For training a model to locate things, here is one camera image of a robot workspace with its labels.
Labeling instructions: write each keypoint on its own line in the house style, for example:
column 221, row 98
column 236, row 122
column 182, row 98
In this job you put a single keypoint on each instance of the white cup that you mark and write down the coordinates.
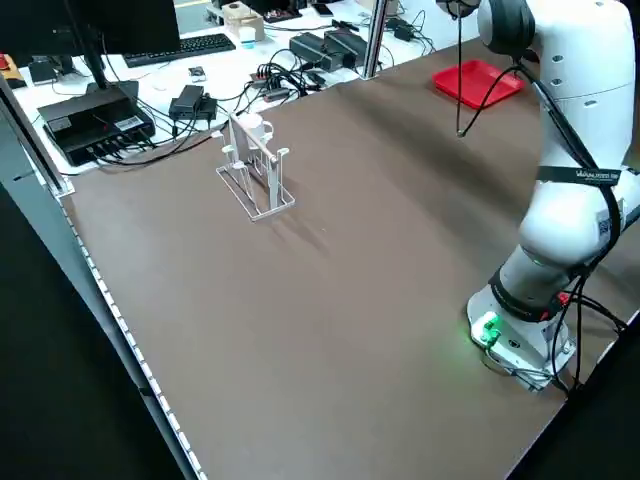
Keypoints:
column 255, row 127

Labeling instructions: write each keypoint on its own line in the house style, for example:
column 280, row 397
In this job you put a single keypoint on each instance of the red plastic tray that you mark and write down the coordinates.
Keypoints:
column 470, row 82

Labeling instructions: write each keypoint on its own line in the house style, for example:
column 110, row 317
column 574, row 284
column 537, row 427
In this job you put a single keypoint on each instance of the red usb hub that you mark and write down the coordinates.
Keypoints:
column 272, row 92

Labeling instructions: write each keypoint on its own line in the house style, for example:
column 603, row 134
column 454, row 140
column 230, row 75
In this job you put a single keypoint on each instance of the large black power brick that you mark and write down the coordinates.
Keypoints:
column 312, row 50
column 345, row 45

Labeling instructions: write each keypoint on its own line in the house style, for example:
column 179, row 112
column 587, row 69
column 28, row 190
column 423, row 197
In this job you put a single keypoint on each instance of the black power adapter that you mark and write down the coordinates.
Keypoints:
column 190, row 100

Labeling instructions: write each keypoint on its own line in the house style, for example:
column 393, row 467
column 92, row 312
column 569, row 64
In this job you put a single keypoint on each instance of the wooden box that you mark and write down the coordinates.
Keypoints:
column 242, row 17

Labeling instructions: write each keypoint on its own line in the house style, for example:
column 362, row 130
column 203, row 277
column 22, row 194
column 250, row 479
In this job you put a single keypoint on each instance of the black keyboard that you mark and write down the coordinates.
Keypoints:
column 180, row 50

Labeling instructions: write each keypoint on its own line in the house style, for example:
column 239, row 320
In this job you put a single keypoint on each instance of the black flat electronics box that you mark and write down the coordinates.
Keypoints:
column 90, row 122

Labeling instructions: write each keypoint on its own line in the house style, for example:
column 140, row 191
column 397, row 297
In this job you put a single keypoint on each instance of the black monitor stand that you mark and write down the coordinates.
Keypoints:
column 97, row 75

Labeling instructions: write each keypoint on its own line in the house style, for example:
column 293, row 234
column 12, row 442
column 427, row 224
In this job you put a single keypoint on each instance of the black computer monitor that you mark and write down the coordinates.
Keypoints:
column 125, row 25

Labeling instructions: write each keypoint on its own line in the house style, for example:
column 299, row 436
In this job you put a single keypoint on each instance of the small black box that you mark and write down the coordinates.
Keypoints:
column 42, row 72

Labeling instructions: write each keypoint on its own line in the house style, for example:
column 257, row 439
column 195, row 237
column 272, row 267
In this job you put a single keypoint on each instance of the aluminium frame post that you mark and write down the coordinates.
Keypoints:
column 375, row 40

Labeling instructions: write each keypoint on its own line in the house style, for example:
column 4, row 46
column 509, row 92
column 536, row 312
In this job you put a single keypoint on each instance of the aluminium table edge rail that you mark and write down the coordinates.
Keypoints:
column 100, row 285

